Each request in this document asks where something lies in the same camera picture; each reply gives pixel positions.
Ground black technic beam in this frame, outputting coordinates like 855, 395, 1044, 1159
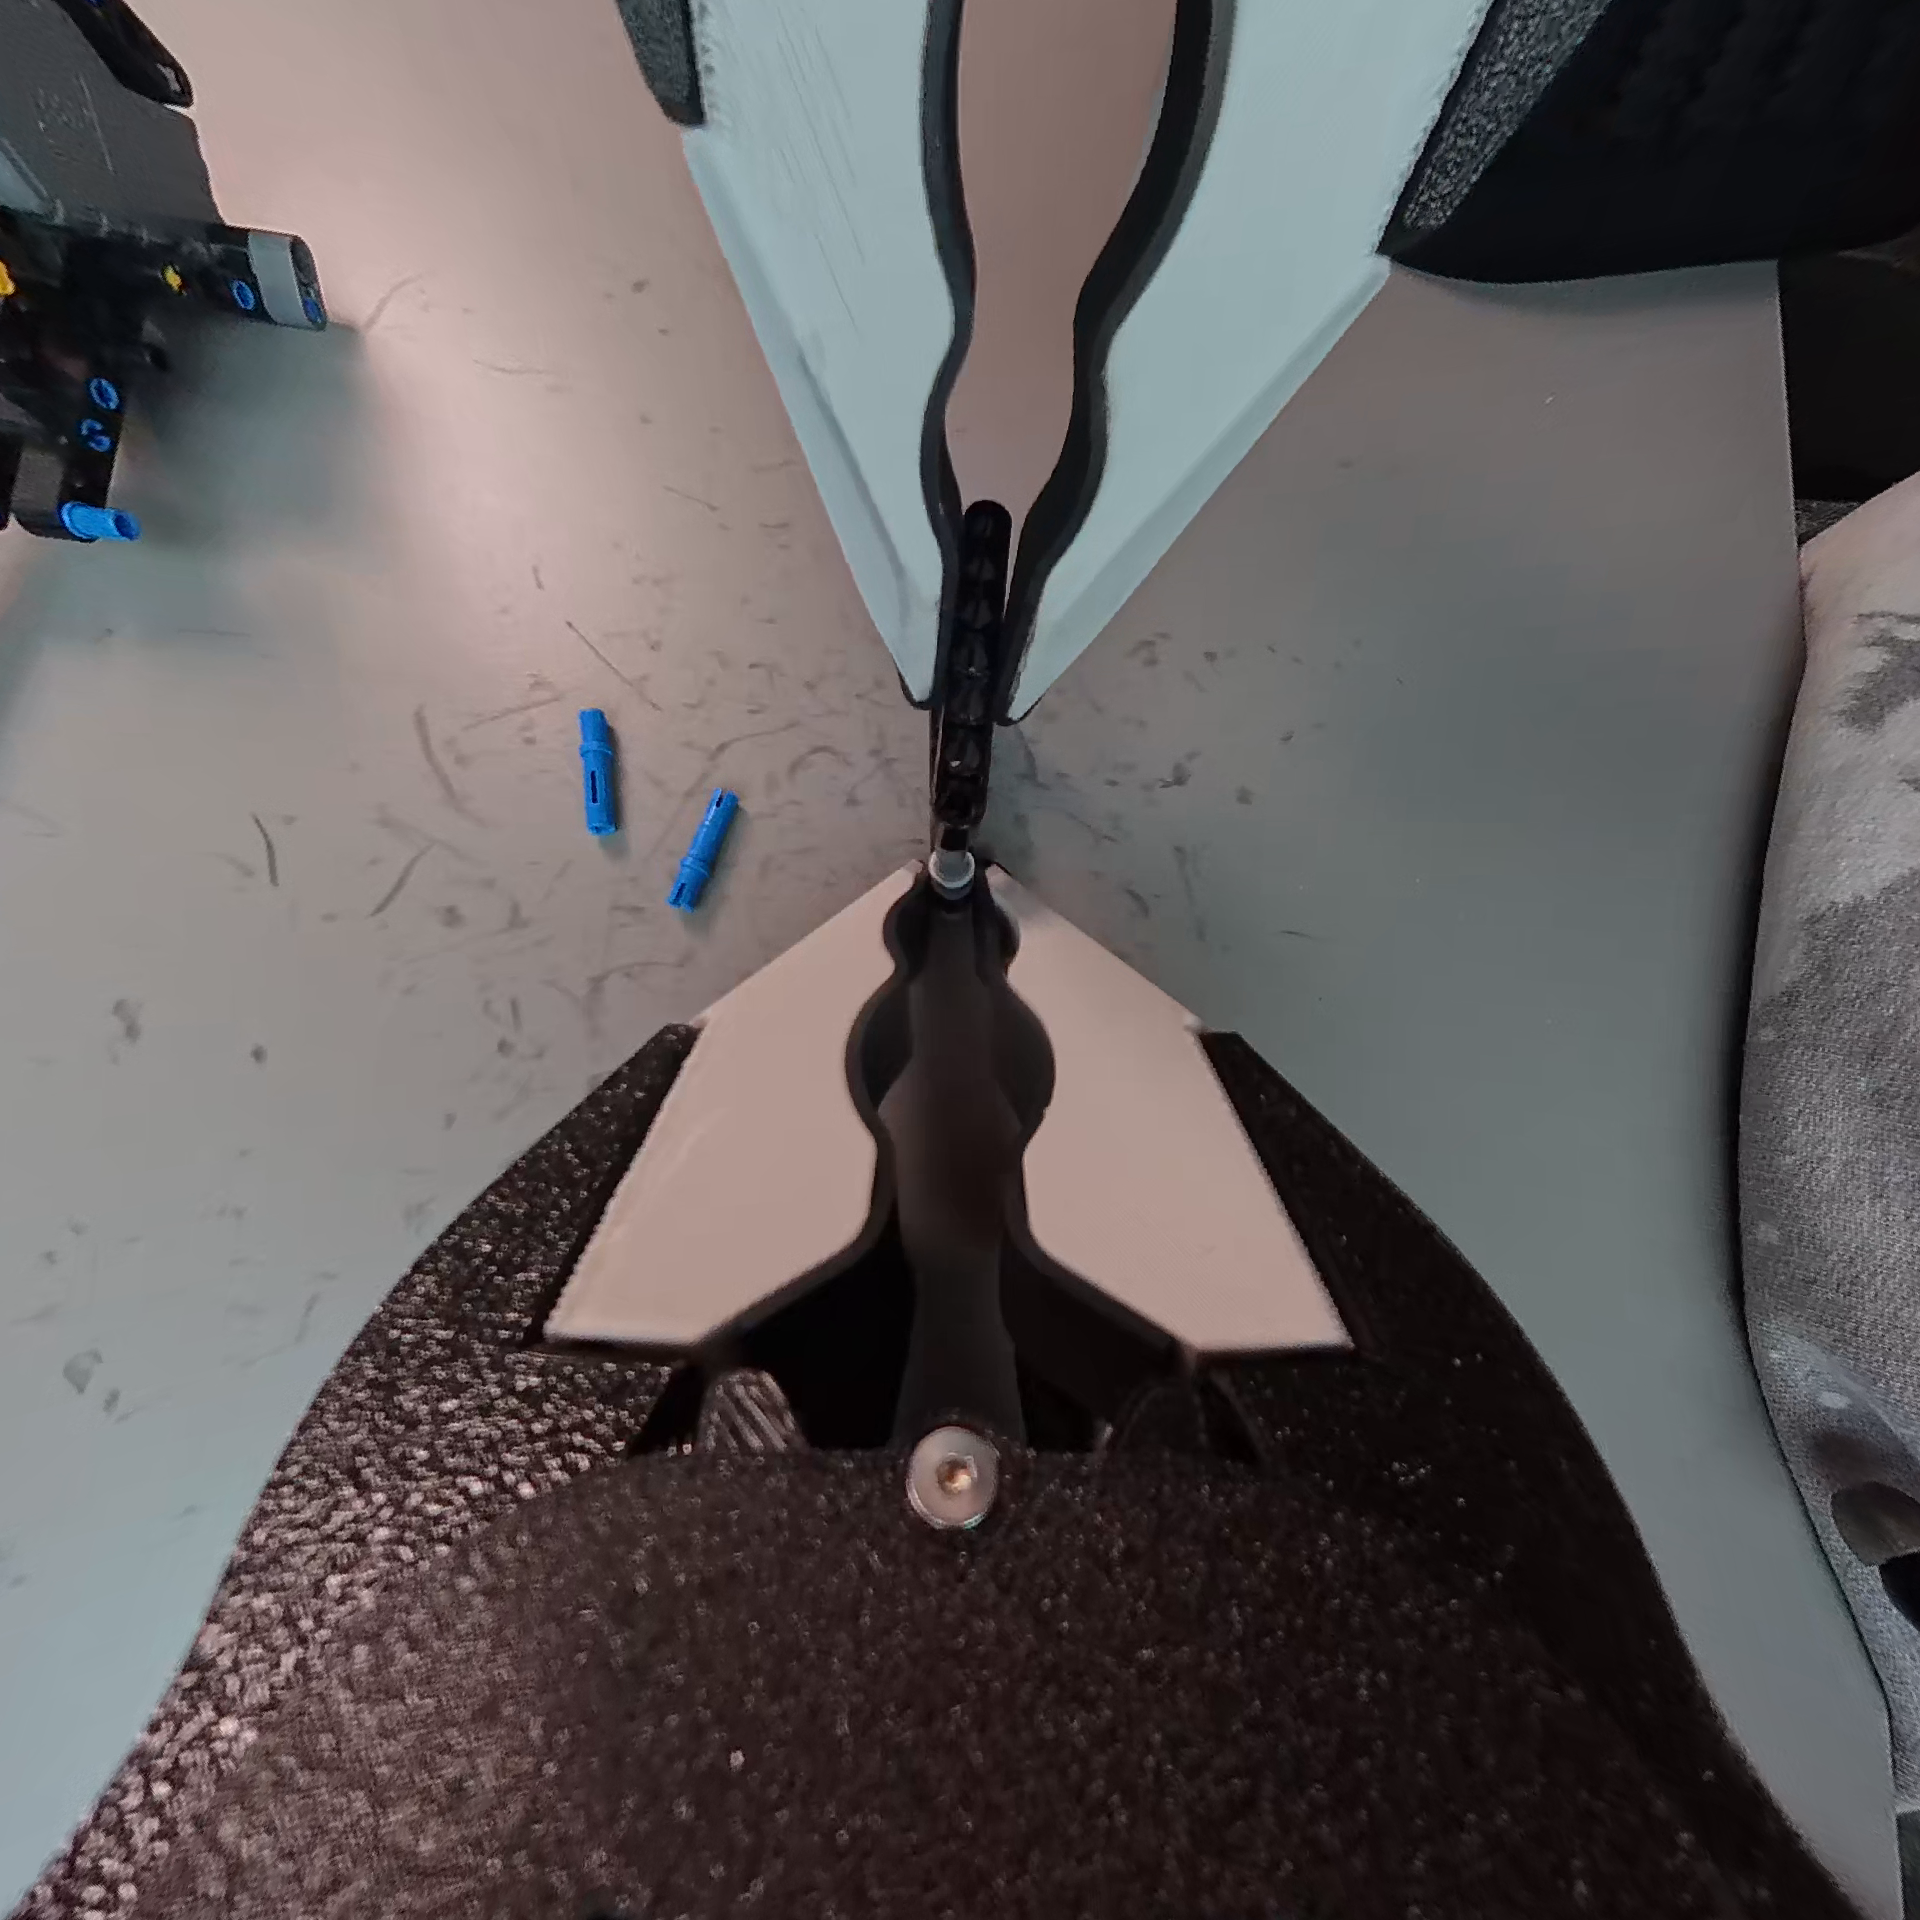
926, 506, 1028, 850

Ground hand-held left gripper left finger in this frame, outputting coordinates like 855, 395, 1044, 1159
544, 863, 936, 1451

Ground partly built toy chassis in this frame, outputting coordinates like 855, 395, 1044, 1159
0, 0, 330, 545

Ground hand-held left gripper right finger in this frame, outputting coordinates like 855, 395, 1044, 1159
973, 868, 1350, 1451

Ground grey desk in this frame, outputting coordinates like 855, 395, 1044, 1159
0, 0, 1896, 1920

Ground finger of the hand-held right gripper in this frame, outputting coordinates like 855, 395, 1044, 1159
686, 0, 987, 708
1005, 0, 1500, 729

